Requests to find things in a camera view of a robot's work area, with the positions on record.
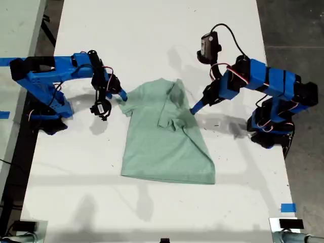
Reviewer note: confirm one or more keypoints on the small black box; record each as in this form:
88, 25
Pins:
291, 224
25, 225

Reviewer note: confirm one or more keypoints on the long blue tape strip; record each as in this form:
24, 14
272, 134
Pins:
5, 62

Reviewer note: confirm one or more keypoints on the small black clip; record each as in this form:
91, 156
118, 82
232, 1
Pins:
164, 240

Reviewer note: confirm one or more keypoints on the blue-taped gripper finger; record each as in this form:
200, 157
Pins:
200, 106
109, 96
123, 95

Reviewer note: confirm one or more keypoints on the blue and black arm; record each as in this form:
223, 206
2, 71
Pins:
43, 76
276, 78

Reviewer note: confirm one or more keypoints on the square blue tape piece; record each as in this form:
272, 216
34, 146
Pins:
288, 207

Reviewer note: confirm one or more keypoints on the black camera box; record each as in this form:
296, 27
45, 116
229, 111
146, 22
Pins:
100, 108
207, 45

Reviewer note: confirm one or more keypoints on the pale teal clamp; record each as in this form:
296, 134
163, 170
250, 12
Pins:
22, 239
291, 238

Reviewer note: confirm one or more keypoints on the short blue tape strip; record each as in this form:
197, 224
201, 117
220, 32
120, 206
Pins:
4, 114

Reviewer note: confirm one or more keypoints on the black table leg brace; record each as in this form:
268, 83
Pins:
49, 30

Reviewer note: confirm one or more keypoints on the pale side table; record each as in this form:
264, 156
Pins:
17, 30

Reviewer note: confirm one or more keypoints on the pale green T-shirt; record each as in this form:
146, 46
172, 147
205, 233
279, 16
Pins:
157, 152

